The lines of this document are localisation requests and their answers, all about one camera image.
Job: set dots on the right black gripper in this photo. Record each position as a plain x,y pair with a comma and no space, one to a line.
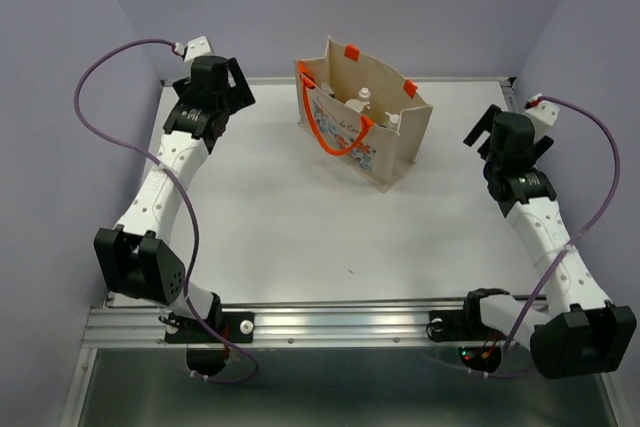
485,123

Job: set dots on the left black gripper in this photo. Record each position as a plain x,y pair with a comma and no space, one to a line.
239,96

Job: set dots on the green liquid soap bottle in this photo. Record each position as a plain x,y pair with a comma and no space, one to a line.
392,120

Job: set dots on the peach conical squeeze bottle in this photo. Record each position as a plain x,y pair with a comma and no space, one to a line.
361,102

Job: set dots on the cream canvas bag orange handles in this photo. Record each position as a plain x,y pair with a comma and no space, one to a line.
362,140

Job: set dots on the white bottle black cap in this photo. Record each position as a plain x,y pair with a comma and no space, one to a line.
327,89

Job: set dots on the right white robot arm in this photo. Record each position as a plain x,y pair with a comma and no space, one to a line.
569,324

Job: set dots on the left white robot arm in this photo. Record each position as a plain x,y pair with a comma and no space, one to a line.
135,257

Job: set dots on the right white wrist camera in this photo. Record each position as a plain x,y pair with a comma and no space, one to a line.
543,114

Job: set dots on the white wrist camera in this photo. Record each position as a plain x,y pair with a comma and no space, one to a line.
543,114
193,49

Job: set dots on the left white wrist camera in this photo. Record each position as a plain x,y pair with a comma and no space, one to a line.
193,49

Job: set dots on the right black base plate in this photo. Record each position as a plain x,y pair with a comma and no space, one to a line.
480,347

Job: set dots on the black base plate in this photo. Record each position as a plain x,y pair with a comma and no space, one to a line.
222,358
480,347

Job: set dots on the aluminium frame rail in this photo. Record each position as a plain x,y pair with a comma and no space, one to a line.
342,280

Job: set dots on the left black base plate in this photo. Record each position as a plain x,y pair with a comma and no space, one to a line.
222,358

